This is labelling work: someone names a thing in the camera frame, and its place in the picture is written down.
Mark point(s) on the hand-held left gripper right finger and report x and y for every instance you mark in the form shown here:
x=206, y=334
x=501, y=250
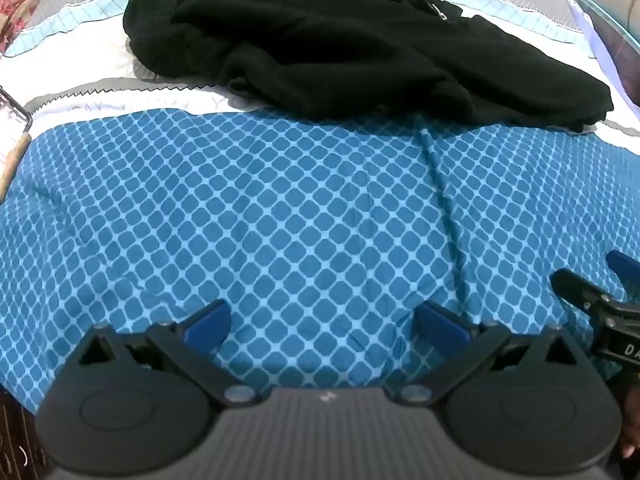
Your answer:
x=442, y=326

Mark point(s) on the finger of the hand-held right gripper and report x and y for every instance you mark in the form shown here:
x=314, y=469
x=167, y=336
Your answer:
x=622, y=266
x=575, y=291

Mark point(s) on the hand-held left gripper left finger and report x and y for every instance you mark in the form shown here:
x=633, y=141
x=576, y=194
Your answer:
x=207, y=324

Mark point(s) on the black pants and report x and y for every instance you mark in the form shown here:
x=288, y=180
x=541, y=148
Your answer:
x=350, y=45

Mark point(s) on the person's right hand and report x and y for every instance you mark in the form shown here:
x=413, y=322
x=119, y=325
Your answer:
x=631, y=420

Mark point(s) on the blue patterned striped bedsheet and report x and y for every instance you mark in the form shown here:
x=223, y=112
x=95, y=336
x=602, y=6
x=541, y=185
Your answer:
x=250, y=220

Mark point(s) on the dark patterned cloth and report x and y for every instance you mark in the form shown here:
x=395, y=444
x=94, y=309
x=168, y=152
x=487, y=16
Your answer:
x=17, y=435

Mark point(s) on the teal edged furniture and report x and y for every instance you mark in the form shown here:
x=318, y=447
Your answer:
x=611, y=20

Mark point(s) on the wooden stick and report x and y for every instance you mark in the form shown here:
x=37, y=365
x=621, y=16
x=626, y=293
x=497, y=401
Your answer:
x=14, y=165

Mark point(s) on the smartphone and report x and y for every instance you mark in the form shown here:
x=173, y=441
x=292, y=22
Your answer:
x=12, y=120

